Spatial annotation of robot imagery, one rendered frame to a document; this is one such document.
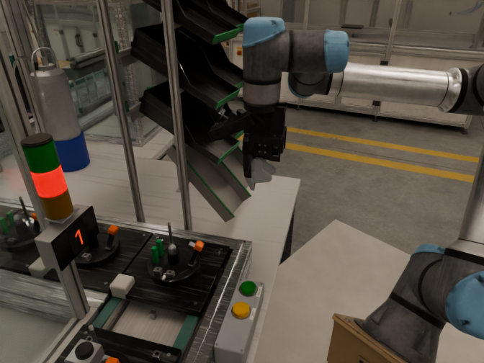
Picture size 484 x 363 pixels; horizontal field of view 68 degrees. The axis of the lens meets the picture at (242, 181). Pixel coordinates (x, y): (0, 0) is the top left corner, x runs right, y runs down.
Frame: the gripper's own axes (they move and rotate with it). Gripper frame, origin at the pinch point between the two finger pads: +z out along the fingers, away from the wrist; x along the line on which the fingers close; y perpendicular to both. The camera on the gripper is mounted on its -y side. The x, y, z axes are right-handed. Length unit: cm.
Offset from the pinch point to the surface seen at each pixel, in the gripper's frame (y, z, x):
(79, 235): -29.1, 2.7, -23.7
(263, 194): -7, 37, 53
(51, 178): -29.7, -11.3, -25.5
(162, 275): -20.2, 24.5, -10.3
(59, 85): -94, -2, 52
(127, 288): -26.9, 25.2, -16.0
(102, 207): -66, 37, 27
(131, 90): -78, 7, 80
